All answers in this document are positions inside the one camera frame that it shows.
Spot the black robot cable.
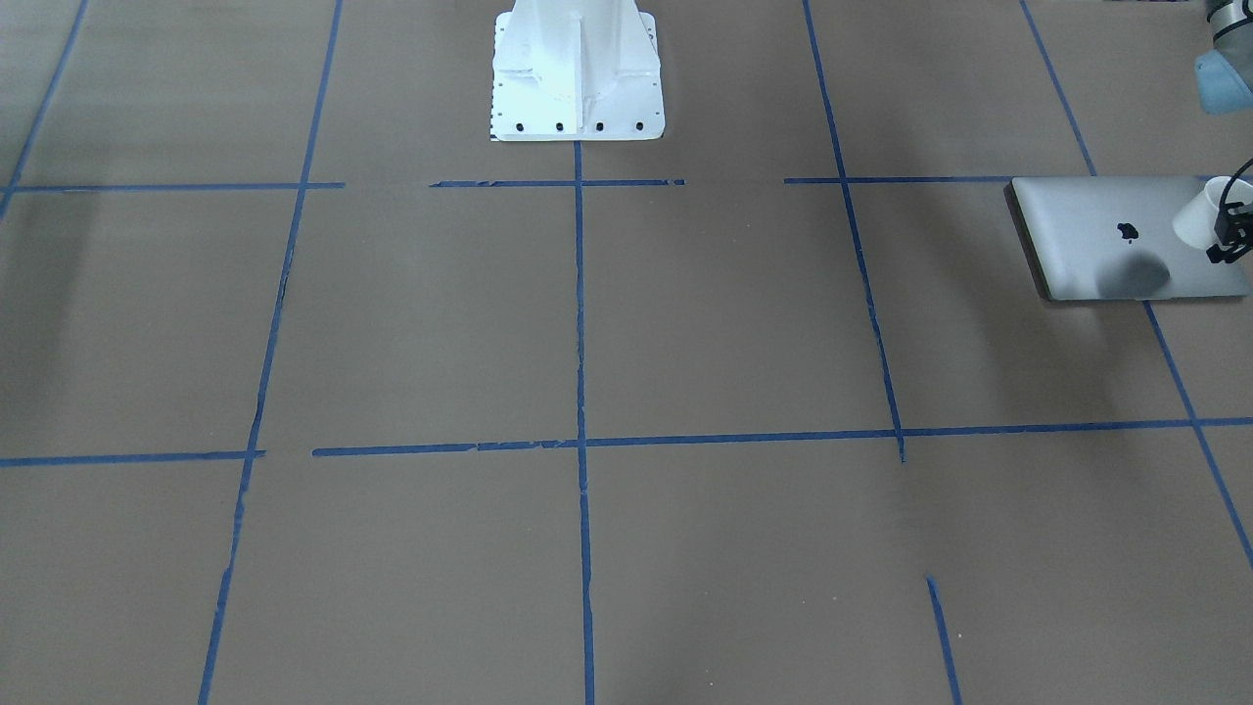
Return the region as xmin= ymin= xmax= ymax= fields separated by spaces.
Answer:
xmin=1219 ymin=157 xmax=1253 ymax=212

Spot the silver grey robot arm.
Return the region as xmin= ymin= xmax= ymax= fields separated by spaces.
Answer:
xmin=1194 ymin=1 xmax=1252 ymax=264

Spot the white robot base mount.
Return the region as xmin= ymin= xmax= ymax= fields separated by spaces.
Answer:
xmin=487 ymin=1 xmax=667 ymax=142

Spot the silver closed laptop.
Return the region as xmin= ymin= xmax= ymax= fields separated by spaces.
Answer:
xmin=1007 ymin=175 xmax=1250 ymax=301

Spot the white plastic cup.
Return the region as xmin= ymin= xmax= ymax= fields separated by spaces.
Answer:
xmin=1172 ymin=175 xmax=1252 ymax=250

